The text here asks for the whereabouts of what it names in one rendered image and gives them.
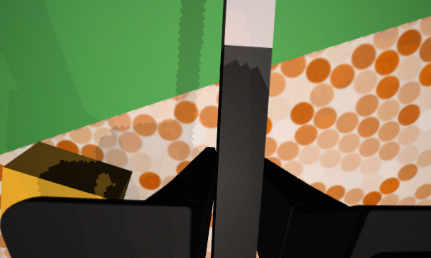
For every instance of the green flat mat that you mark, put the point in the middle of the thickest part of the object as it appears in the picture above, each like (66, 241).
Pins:
(65, 64)

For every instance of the orange rectangular block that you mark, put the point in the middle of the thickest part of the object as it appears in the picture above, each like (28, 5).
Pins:
(46, 170)

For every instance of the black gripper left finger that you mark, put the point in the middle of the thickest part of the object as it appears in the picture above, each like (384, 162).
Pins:
(174, 222)

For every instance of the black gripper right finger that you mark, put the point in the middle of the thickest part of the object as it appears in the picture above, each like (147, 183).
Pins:
(299, 221)

